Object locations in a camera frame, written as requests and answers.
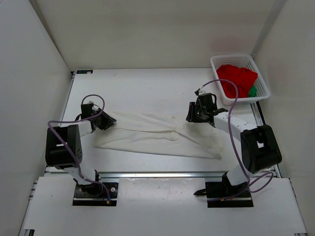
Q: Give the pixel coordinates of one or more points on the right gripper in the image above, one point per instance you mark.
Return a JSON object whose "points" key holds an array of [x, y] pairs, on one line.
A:
{"points": [[192, 118]]}

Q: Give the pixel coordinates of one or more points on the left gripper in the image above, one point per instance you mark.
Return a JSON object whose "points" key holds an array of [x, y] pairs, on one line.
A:
{"points": [[108, 121]]}

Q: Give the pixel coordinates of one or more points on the white t shirt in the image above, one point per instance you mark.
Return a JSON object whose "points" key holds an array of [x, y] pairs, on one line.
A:
{"points": [[160, 134]]}

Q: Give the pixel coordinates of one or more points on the red t shirt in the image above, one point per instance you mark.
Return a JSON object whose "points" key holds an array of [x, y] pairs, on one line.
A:
{"points": [[243, 78]]}

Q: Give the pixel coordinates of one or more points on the green t shirt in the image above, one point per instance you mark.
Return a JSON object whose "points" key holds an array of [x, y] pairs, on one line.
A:
{"points": [[252, 91]]}

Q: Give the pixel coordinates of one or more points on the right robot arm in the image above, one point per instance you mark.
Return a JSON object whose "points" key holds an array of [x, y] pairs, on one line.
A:
{"points": [[259, 148]]}

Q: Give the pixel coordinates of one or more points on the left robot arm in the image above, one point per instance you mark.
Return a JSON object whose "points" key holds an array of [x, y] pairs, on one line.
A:
{"points": [[63, 142]]}

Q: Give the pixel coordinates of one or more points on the white plastic basket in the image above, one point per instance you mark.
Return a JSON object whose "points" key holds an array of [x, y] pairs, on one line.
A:
{"points": [[227, 90]]}

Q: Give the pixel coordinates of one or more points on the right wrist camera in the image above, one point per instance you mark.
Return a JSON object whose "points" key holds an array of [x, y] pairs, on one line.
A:
{"points": [[199, 92]]}

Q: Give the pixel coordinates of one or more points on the aluminium frame rail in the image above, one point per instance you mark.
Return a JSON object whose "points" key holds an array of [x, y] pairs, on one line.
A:
{"points": [[258, 114]]}

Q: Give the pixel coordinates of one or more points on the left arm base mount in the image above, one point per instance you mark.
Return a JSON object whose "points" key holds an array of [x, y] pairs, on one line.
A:
{"points": [[95, 195]]}

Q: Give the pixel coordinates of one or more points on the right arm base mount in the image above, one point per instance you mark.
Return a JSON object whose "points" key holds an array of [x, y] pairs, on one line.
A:
{"points": [[224, 195]]}

